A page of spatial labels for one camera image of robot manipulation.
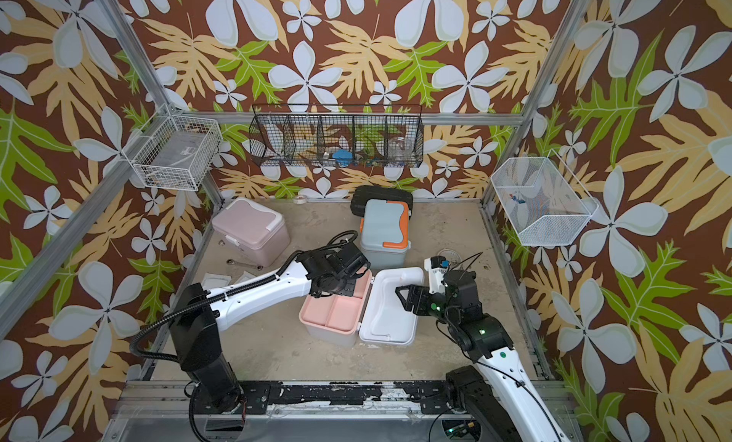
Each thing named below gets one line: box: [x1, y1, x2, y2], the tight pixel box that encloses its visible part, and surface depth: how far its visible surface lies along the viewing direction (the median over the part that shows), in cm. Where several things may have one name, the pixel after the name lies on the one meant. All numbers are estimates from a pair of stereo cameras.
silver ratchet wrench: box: [225, 259, 265, 271], surface depth 101 cm
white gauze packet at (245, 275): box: [234, 270, 257, 285], surface depth 100 cm
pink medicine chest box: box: [211, 198, 291, 267], surface depth 96 cm
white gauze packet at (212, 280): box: [202, 272, 232, 289], surface depth 99 cm
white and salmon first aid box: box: [298, 266, 425, 347], surface depth 78 cm
